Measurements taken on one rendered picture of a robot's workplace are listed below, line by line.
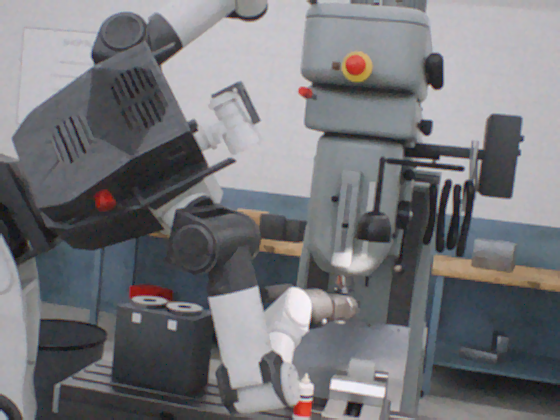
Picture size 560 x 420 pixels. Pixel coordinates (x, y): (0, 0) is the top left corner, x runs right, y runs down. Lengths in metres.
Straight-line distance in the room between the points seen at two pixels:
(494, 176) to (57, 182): 1.10
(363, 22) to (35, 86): 5.54
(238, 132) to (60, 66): 5.45
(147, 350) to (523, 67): 4.57
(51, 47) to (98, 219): 5.59
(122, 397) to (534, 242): 4.53
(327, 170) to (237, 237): 0.44
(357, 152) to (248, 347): 0.56
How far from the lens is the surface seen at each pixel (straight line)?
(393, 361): 2.14
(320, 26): 1.57
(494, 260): 5.46
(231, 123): 1.43
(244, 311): 1.30
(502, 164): 1.95
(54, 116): 1.35
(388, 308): 2.16
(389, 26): 1.55
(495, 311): 6.06
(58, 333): 3.87
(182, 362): 1.89
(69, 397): 1.95
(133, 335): 1.94
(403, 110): 1.63
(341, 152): 1.67
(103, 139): 1.27
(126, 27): 1.49
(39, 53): 6.93
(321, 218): 1.69
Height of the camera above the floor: 1.59
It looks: 5 degrees down
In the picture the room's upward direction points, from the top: 6 degrees clockwise
